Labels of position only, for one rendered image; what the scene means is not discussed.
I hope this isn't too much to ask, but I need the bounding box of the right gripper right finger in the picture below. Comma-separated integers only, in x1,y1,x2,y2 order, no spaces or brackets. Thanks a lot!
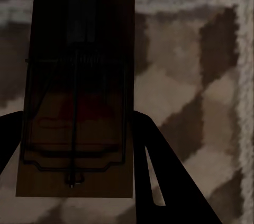
133,111,222,224

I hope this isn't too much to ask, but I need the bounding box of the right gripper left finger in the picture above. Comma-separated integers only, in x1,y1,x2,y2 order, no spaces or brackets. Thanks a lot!
0,111,23,174

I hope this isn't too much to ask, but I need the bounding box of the mousetrap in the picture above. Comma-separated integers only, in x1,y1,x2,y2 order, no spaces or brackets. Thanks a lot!
16,0,135,199

